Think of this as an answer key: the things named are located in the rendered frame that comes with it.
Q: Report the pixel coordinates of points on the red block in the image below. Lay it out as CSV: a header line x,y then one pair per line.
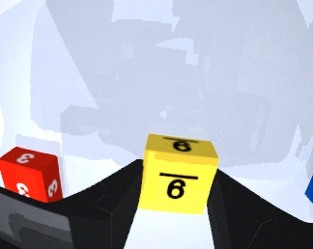
x,y
33,174

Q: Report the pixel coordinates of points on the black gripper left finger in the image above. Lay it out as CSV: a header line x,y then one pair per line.
x,y
99,217

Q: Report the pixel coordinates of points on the yellow block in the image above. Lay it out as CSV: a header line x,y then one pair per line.
x,y
178,174

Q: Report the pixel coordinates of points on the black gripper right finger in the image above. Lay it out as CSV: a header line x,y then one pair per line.
x,y
241,219

